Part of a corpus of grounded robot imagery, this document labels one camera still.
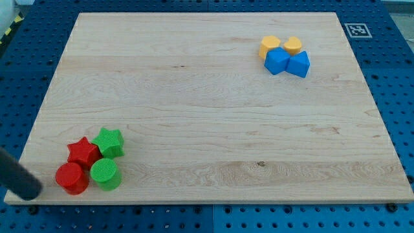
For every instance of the yellow heart block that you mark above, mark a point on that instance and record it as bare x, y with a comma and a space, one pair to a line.
293, 45

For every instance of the yellow pentagon block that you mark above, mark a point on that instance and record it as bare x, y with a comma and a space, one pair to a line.
268, 43

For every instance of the red star block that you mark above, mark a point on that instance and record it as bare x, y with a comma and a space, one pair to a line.
83, 153

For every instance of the white fiducial marker tag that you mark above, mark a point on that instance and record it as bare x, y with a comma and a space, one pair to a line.
358, 30

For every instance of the red cylinder block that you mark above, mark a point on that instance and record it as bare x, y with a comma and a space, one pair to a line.
72, 178

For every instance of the green star block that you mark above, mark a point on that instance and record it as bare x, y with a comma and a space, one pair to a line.
110, 143

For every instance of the green cylinder block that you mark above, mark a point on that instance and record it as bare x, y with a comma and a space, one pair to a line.
106, 174

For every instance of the blue triangle block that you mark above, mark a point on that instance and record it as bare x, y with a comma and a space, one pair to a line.
299, 64

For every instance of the blue cube block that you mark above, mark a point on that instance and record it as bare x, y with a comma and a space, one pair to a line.
276, 60

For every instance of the wooden board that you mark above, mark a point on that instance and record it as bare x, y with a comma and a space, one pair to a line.
203, 120

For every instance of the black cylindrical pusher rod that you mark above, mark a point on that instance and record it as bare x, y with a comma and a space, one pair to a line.
18, 179

